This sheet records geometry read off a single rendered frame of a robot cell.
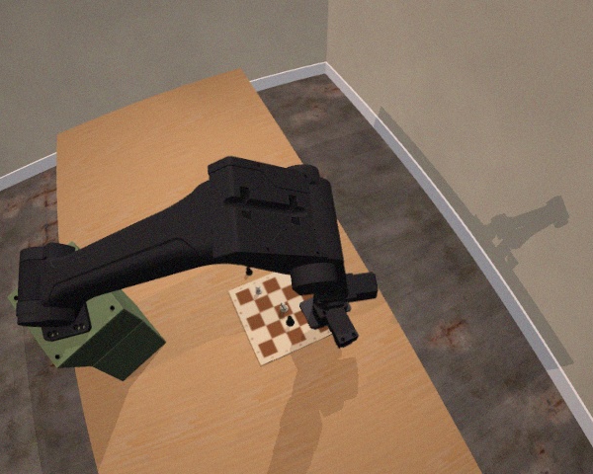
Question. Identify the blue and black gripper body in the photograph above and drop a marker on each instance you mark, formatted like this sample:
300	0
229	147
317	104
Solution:
306	308

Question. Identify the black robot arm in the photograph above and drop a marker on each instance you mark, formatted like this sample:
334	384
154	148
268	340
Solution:
289	227

